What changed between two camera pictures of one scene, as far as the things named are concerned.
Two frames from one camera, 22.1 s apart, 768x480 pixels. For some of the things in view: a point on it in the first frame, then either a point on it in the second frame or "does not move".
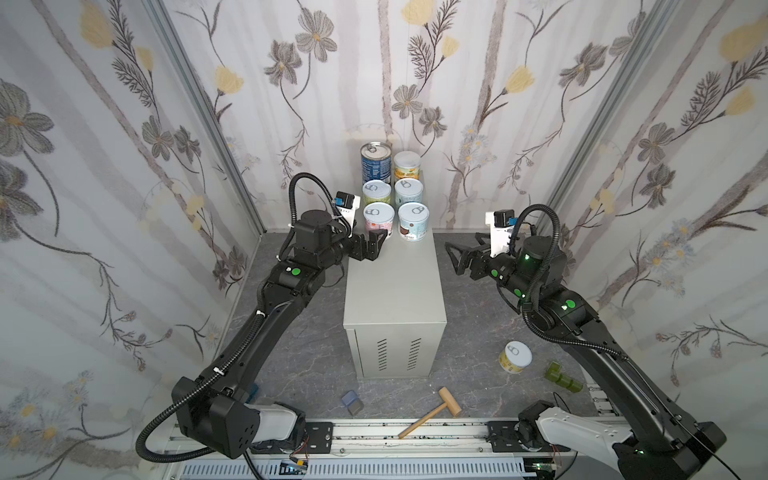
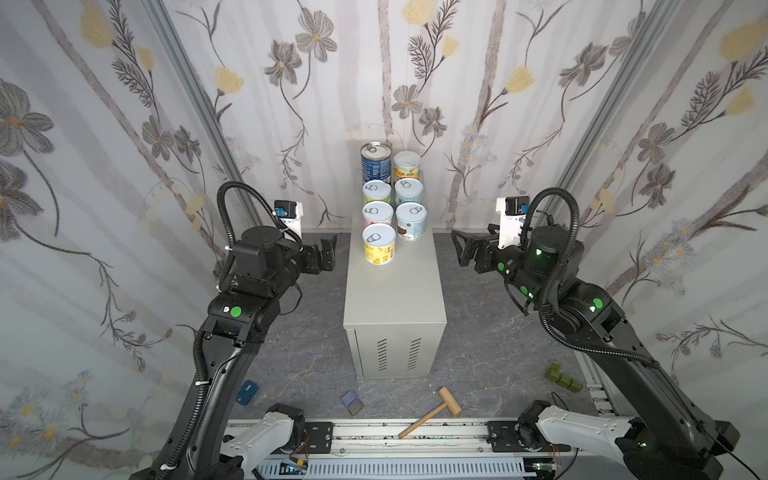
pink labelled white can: (379, 216) does not move
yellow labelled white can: (516, 356) to (379, 244)
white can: (413, 219) does not move
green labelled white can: (376, 191) does not move
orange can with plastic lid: (406, 165) does not move
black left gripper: (358, 246) to (312, 258)
